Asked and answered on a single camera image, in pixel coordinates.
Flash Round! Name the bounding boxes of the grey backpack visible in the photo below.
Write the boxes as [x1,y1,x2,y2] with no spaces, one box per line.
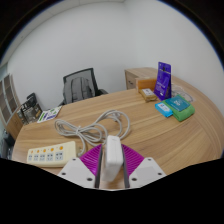
[63,77,97,105]

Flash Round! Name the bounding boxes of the small tan box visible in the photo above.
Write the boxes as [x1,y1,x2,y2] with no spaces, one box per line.
[138,88,158,103]

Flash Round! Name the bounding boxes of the wooden cabinet with glass doors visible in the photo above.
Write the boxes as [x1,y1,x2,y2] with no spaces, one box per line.
[0,73,24,141]

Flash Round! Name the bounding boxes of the black sofa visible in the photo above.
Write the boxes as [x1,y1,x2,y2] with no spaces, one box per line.
[0,128,16,159]

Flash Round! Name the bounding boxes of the small blue box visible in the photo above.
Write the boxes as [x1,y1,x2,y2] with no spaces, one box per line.
[154,101,174,118]

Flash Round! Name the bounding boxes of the orange box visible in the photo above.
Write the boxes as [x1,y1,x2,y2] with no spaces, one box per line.
[135,77,158,94]

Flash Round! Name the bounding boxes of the black mesh office chair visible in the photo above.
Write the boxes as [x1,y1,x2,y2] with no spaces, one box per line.
[59,67,109,107]

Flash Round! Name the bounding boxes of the grey coiled cable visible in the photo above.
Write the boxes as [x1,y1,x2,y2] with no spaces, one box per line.
[54,109,131,157]

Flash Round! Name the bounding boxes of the purple standing packet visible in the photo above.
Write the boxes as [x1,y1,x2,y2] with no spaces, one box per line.
[153,61,172,102]

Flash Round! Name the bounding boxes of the cream power strip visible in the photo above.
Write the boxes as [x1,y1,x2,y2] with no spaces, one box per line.
[26,140,78,168]

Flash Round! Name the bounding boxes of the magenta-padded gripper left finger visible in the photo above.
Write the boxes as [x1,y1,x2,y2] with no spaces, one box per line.
[57,143,104,190]

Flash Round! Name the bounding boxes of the wooden side desk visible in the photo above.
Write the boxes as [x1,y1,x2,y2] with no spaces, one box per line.
[124,67,161,91]

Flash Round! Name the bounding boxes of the white charger block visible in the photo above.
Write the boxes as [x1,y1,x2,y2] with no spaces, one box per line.
[100,134,124,183]

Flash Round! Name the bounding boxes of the printed paper sheet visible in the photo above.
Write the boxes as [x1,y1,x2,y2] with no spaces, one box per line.
[36,105,63,124]

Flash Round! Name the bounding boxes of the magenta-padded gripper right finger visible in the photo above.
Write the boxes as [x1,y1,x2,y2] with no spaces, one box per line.
[121,143,167,190]

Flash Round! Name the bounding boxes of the clear plastic bag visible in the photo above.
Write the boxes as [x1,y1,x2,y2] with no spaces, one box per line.
[170,83,194,104]

